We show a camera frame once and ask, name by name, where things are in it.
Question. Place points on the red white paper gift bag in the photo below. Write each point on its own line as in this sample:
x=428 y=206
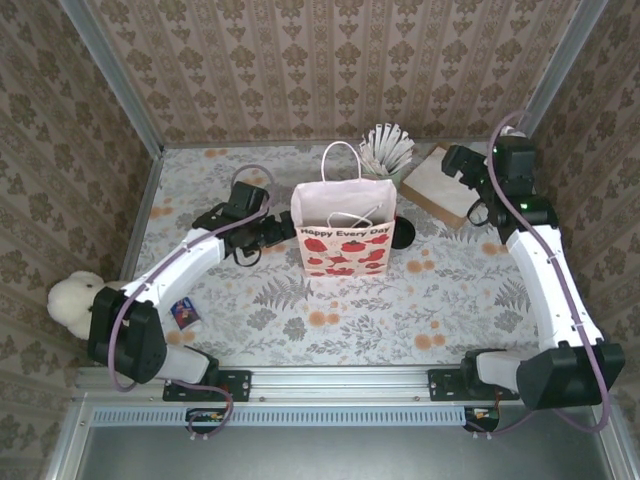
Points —
x=345 y=250

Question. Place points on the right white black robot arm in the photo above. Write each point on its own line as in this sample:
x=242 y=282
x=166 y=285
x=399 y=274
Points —
x=550 y=280

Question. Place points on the white napkin stack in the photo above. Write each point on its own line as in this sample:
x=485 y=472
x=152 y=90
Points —
x=435 y=182

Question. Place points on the bundle of white wrapped stirrers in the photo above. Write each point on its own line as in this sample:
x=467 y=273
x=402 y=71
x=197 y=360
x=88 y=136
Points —
x=390 y=147

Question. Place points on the mint green holder cup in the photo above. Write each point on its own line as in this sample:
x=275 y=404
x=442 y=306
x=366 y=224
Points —
x=390 y=176

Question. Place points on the stack of black cup lids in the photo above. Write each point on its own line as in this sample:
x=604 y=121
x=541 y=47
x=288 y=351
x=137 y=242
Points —
x=406 y=235

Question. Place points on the small blue red packet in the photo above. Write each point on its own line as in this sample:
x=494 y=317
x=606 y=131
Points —
x=186 y=314

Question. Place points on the floral tablecloth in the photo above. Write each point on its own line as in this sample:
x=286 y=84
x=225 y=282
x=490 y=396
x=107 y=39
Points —
x=390 y=325

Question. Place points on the white teddy bear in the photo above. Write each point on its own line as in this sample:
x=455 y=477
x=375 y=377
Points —
x=67 y=305

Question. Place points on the grey metal sheet panel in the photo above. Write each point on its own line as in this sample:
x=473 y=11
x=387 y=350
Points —
x=325 y=455

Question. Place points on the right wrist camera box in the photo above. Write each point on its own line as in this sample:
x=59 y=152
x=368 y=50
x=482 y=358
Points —
x=514 y=132

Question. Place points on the aluminium frame post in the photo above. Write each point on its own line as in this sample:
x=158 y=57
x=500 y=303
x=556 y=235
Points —
x=557 y=75
x=118 y=85

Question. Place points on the aluminium side rail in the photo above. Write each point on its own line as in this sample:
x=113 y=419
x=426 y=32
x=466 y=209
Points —
x=143 y=200

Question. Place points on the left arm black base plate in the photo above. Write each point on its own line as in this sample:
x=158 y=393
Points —
x=240 y=385

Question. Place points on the long aluminium mounting rail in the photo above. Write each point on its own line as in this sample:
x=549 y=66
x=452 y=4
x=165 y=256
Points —
x=340 y=382

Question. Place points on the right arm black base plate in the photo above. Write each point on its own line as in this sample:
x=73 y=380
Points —
x=440 y=385

